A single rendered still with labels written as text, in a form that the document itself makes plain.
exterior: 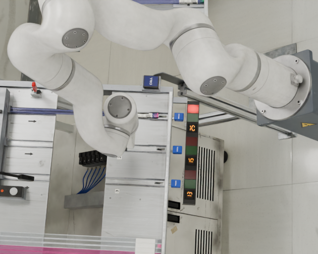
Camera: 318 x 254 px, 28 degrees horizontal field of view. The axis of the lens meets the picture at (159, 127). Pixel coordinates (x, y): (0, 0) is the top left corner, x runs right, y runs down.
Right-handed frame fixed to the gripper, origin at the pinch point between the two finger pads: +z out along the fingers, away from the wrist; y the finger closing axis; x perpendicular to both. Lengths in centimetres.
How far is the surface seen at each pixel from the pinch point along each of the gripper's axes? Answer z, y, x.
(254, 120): 50, 21, -45
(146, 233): 14.4, -27.2, -7.0
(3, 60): 185, 90, 94
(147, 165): 14.4, -5.4, -6.0
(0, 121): 10.0, 5.5, 41.5
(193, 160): 14.9, -2.9, -20.8
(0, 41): 183, 102, 96
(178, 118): 12.9, 10.2, -15.3
